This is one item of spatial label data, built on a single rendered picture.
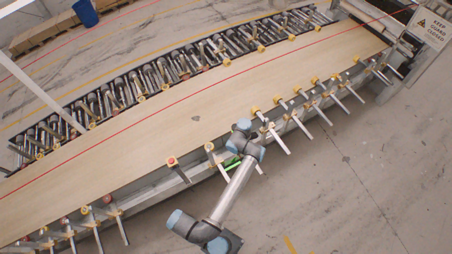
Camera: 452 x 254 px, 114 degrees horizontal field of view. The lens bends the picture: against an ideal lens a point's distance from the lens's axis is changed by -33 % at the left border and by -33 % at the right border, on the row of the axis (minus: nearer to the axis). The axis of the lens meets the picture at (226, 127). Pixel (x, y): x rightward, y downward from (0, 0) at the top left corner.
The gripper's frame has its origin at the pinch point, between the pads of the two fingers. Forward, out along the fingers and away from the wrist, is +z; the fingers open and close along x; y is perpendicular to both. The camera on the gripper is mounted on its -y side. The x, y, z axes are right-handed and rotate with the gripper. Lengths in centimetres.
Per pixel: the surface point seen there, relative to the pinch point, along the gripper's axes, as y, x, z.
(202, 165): 35, -20, 39
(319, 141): -115, 7, 101
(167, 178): 71, -24, 39
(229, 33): -74, -156, 17
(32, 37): 323, -618, 65
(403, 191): -173, 134, 101
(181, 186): 60, -8, 31
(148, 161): 75, -35, 11
